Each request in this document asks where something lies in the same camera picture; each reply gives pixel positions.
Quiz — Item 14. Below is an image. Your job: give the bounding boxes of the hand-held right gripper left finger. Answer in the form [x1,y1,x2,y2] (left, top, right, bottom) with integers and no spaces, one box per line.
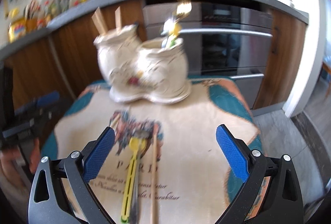
[28,126,115,224]

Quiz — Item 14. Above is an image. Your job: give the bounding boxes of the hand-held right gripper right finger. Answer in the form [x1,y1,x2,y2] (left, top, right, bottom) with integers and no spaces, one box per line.
[216,124,304,224]

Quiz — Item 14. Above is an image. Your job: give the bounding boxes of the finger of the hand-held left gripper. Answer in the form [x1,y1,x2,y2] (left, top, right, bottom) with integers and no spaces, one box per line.
[28,102,71,132]
[16,91,60,116]

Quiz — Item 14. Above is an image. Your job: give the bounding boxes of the yellow tulip-topped utensil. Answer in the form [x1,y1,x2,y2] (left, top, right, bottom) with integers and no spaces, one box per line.
[120,136,146,223]

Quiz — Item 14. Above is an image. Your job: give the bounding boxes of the silver metal utensil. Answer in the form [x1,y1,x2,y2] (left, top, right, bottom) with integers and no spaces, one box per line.
[131,130,149,224]

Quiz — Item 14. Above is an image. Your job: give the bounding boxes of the white floral ceramic utensil holder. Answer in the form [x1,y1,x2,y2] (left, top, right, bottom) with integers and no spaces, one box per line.
[94,24,192,105]

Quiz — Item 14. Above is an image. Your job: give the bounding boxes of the silver fork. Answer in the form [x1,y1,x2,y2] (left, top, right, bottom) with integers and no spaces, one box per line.
[162,19,177,49]

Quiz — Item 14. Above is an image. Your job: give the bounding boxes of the gold fork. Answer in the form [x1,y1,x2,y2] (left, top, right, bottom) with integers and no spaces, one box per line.
[173,0,192,20]

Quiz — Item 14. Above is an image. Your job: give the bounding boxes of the person's left hand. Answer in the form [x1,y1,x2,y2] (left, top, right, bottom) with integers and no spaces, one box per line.
[0,149,37,188]

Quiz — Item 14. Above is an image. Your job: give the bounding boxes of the printed table mat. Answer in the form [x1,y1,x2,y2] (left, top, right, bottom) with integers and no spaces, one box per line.
[41,78,261,224]

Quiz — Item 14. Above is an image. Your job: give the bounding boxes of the wooden kitchen cabinet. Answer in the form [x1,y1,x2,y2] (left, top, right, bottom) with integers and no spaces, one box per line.
[252,8,308,111]
[0,0,145,111]

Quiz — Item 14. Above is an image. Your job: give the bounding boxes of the yellow jar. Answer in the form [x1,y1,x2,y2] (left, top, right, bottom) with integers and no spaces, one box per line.
[8,19,28,43]

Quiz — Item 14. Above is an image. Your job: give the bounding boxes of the stainless built-in oven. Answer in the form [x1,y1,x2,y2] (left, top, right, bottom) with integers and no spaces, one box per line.
[143,2,274,82]

